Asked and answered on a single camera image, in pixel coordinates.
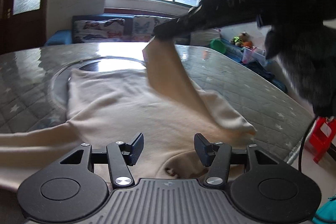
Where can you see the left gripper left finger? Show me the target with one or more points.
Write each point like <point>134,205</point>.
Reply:
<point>121,156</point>

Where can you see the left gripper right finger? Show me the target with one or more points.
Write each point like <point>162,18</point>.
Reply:
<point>216,157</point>

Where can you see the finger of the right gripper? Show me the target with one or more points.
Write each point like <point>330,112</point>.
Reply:
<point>183,25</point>

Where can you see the cream sweater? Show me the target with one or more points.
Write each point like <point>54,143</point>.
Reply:
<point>159,101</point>

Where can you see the dark clothes pile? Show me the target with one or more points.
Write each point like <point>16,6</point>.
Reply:
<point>257,68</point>

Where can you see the grey gloved right hand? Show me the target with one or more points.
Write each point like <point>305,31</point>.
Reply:
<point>307,57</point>

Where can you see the grey pillow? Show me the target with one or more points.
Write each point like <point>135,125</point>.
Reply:
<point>203,38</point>

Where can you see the green plastic bowl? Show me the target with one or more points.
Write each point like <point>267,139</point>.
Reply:
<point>218,45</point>

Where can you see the right butterfly cushion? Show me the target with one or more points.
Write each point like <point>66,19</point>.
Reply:
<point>144,25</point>

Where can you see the butterfly cushion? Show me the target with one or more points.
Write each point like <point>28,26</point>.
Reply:
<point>144,25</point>
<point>110,30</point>

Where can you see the plush toy bear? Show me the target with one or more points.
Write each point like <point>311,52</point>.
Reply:
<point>243,40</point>

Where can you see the clear plastic bag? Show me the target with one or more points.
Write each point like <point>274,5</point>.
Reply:
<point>251,55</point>

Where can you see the quilted grey star table cover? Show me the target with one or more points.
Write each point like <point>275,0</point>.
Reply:
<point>34,90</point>

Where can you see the left butterfly cushion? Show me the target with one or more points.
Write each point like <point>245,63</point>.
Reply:
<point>110,30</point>

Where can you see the blue sofa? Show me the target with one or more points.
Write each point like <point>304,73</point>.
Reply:
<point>65,37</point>

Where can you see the red plastic stool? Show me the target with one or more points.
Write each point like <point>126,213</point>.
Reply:
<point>321,139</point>

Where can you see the teal garment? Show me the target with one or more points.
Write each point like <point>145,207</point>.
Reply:
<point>327,213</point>

